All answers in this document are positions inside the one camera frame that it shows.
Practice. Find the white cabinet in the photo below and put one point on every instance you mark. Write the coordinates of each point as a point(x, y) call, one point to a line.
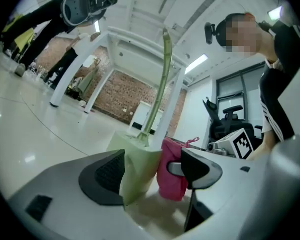
point(142, 116)

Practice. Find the pale green hanging cloth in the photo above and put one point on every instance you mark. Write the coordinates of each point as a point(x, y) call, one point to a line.
point(88, 81)

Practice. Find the dark framed window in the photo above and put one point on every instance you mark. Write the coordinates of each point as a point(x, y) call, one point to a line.
point(230, 86)

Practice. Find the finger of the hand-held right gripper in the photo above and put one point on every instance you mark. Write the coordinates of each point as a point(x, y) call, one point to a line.
point(174, 168)

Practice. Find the black office chair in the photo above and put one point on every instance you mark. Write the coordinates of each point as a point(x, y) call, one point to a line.
point(230, 129)

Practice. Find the person's right forearm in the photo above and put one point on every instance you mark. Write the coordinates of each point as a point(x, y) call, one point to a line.
point(263, 146)

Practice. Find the black head camera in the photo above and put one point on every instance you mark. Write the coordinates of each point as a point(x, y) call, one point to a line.
point(210, 32)

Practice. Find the ceiling light panel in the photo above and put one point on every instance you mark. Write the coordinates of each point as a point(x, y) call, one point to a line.
point(196, 64)
point(275, 12)

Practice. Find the person's torso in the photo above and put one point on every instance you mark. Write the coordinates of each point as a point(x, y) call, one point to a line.
point(272, 91)

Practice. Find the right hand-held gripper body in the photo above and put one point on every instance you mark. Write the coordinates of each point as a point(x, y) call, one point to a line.
point(242, 144)

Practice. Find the yellow-green cloth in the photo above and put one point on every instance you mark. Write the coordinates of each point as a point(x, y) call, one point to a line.
point(22, 37)

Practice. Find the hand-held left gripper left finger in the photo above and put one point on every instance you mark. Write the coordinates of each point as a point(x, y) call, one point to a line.
point(64, 184)

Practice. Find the person's head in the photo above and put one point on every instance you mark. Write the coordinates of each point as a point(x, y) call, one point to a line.
point(242, 36)

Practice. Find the red cleaning cloth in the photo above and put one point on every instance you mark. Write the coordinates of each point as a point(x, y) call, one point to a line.
point(171, 184)

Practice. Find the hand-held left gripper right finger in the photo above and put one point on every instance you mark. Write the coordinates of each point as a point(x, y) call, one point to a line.
point(235, 184)

